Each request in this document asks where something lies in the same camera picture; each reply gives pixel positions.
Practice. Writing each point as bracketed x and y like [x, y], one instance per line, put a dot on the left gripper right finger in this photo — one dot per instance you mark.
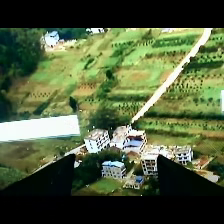
[183, 178]

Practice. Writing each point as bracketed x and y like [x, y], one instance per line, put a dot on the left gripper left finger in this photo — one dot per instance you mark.
[50, 178]

